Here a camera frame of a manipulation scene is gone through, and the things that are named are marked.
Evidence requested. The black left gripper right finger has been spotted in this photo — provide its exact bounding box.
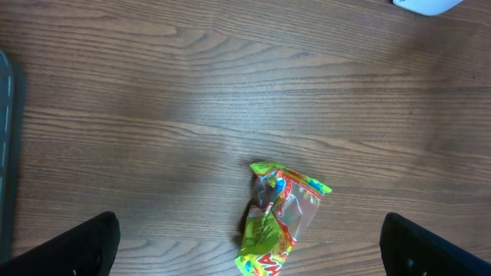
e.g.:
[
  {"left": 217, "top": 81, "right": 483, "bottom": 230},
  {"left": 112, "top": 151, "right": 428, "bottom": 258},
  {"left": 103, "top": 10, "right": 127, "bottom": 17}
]
[{"left": 379, "top": 212, "right": 490, "bottom": 276}]

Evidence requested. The green gummy candy bag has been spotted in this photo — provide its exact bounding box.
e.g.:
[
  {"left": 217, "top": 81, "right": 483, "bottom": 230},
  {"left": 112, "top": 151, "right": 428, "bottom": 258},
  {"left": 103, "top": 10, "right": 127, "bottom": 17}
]
[{"left": 235, "top": 161, "right": 332, "bottom": 276}]

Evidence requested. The grey plastic mesh basket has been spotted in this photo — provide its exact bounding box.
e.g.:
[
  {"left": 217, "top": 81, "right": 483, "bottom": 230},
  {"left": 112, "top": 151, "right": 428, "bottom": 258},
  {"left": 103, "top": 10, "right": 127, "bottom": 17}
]
[{"left": 1, "top": 51, "right": 15, "bottom": 263}]

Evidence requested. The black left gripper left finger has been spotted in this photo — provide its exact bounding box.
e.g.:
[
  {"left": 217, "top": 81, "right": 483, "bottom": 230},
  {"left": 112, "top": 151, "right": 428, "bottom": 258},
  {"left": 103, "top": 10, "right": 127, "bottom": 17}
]
[{"left": 1, "top": 211, "right": 120, "bottom": 276}]

